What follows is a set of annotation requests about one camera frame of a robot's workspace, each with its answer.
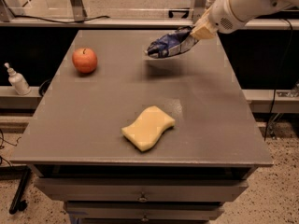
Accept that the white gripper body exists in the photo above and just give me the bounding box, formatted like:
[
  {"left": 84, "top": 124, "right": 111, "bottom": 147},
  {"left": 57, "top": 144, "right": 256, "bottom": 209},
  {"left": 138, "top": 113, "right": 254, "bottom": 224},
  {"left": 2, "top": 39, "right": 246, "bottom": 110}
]
[{"left": 208, "top": 0, "right": 245, "bottom": 34}]

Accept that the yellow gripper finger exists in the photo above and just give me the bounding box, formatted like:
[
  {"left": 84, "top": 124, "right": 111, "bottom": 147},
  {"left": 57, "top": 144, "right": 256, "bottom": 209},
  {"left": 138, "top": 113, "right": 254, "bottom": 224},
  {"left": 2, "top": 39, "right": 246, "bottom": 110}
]
[
  {"left": 199, "top": 8, "right": 210, "bottom": 23},
  {"left": 191, "top": 19, "right": 218, "bottom": 40}
]

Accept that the blue chip bag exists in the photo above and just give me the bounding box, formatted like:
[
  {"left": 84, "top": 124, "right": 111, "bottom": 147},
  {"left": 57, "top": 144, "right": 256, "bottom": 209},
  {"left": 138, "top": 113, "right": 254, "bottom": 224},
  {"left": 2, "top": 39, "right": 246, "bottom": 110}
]
[{"left": 146, "top": 26, "right": 198, "bottom": 59}]

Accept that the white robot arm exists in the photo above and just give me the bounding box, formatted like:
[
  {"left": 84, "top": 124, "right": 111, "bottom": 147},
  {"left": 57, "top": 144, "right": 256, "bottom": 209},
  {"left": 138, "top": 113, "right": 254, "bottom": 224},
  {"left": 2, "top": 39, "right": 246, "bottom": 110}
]
[{"left": 191, "top": 0, "right": 299, "bottom": 40}]

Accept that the red apple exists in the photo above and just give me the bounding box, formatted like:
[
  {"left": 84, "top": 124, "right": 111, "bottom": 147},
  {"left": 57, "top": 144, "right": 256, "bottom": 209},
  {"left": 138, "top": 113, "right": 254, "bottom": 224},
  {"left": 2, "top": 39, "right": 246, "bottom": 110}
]
[{"left": 72, "top": 48, "right": 97, "bottom": 74}]

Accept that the yellow sponge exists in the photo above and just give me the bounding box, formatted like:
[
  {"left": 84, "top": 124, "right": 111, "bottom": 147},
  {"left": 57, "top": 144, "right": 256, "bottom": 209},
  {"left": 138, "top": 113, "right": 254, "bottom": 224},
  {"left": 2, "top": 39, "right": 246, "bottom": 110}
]
[{"left": 121, "top": 105, "right": 176, "bottom": 152}]

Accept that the grey drawer cabinet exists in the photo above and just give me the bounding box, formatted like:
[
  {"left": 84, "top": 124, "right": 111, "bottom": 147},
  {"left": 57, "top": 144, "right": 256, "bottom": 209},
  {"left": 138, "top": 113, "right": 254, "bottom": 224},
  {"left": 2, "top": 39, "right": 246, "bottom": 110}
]
[{"left": 12, "top": 30, "right": 272, "bottom": 224}]

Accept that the white pump bottle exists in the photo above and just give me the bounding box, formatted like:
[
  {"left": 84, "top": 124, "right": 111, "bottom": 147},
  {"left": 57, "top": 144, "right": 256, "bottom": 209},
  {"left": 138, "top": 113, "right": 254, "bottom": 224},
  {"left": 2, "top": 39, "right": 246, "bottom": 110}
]
[{"left": 5, "top": 63, "right": 31, "bottom": 95}]

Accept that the top drawer with knob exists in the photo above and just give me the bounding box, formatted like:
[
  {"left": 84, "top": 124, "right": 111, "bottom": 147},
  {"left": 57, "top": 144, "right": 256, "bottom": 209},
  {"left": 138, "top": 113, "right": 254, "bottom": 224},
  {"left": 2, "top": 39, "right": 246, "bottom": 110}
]
[{"left": 35, "top": 178, "right": 249, "bottom": 203}]

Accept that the drawer with knob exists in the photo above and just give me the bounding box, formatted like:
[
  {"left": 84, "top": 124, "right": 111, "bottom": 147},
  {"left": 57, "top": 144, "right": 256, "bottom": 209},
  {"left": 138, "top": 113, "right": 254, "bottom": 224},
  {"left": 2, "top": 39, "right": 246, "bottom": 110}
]
[
  {"left": 64, "top": 202, "right": 223, "bottom": 221},
  {"left": 35, "top": 178, "right": 249, "bottom": 203}
]

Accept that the black stand leg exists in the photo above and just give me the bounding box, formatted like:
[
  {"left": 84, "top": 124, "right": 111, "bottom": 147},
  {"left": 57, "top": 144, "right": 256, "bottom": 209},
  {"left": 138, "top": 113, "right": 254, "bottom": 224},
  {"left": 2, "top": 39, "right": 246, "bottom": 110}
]
[{"left": 8, "top": 167, "right": 31, "bottom": 215}]

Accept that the metal frame post right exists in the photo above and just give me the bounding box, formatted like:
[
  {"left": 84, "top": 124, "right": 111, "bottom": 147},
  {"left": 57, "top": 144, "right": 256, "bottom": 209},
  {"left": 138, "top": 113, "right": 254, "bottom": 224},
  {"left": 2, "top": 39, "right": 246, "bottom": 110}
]
[{"left": 191, "top": 0, "right": 206, "bottom": 23}]

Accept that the metal frame post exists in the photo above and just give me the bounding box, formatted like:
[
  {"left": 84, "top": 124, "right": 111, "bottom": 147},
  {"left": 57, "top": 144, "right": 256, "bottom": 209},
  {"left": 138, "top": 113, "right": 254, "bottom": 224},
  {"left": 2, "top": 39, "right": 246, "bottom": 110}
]
[
  {"left": 70, "top": 0, "right": 87, "bottom": 22},
  {"left": 191, "top": 0, "right": 206, "bottom": 23}
]

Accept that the black hanging cable right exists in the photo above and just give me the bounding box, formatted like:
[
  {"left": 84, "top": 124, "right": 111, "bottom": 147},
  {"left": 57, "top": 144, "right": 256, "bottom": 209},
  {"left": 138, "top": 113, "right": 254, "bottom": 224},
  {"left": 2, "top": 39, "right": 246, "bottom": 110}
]
[{"left": 263, "top": 17, "right": 294, "bottom": 142}]

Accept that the metal frame post left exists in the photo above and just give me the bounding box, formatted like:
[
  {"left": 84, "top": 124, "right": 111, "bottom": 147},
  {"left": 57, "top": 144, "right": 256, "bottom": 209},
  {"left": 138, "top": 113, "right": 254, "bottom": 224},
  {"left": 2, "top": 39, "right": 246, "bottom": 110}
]
[{"left": 70, "top": 0, "right": 87, "bottom": 22}]

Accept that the black cable on ledge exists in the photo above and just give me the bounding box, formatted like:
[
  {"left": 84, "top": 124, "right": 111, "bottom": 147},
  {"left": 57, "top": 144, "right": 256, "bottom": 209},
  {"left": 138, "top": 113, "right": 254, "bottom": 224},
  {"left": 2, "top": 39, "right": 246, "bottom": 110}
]
[{"left": 0, "top": 0, "right": 110, "bottom": 24}]

